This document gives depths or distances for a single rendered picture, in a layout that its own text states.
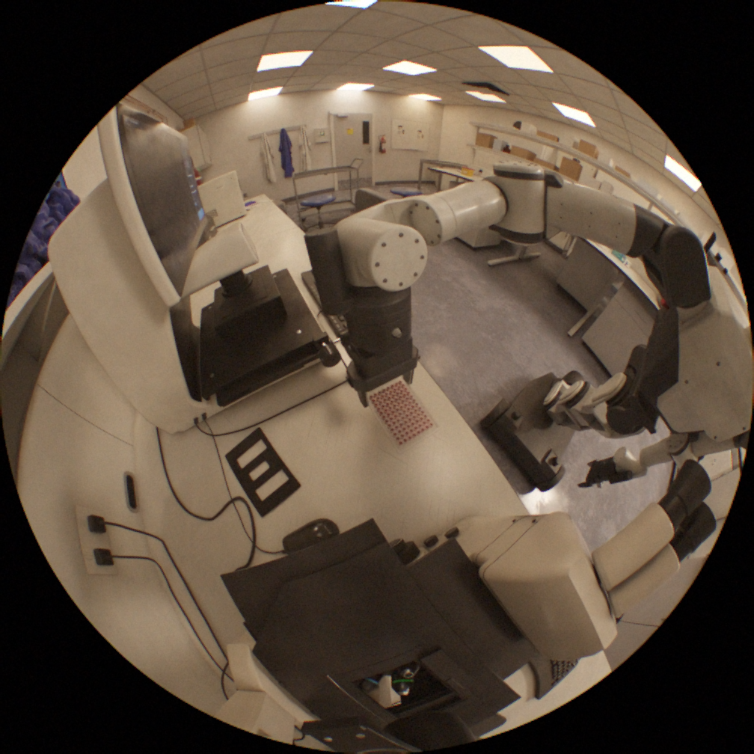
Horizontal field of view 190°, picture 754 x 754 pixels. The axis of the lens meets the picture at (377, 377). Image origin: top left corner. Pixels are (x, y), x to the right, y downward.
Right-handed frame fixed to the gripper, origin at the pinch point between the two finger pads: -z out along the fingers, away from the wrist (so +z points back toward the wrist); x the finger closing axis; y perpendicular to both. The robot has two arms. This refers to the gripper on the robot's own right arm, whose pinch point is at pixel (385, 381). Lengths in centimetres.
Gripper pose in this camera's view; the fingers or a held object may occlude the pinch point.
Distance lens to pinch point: 39.7
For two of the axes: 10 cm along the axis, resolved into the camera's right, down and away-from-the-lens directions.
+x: -8.7, 4.3, -2.6
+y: 4.9, 6.2, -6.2
